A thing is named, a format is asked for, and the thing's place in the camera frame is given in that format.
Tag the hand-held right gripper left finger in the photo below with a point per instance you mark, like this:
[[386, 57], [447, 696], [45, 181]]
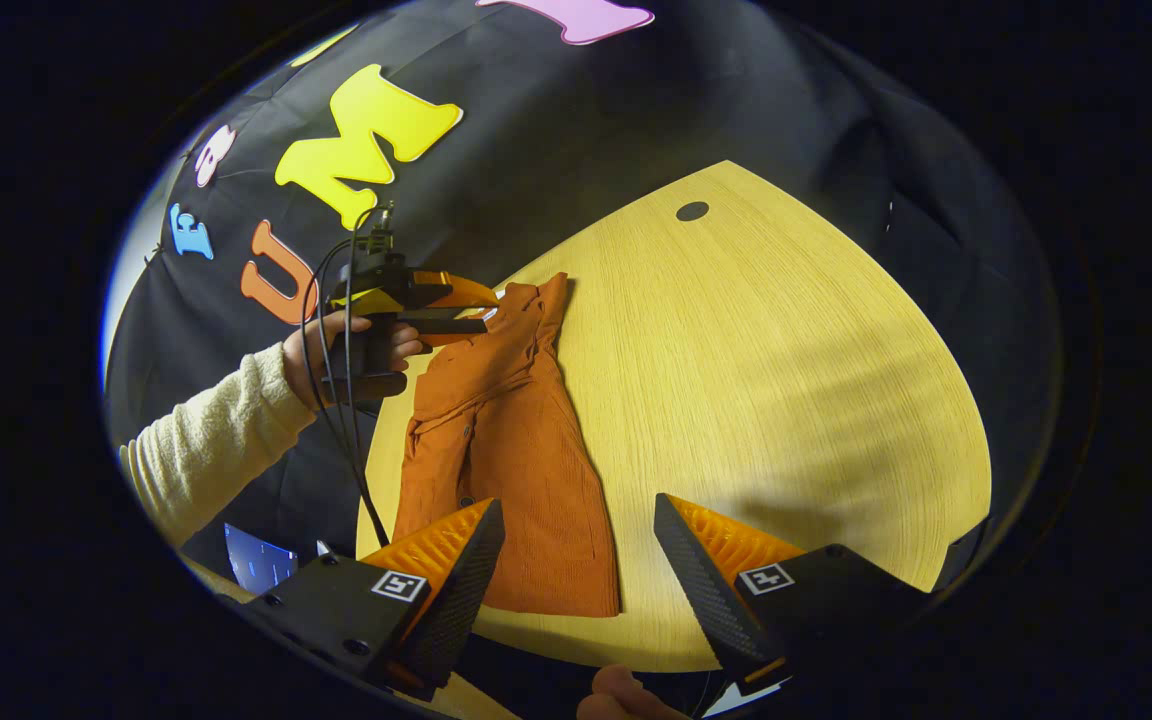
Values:
[[461, 590]]

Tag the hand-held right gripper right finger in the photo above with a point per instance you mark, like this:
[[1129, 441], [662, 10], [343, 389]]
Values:
[[701, 590]]

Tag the blue-lit monitor screen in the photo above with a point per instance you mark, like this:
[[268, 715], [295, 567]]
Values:
[[258, 560]]

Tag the black backdrop cloth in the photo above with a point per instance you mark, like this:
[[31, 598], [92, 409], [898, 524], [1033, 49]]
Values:
[[586, 120]]

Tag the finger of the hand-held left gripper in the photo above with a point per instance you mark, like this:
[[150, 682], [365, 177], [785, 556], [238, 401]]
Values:
[[466, 293], [446, 325]]

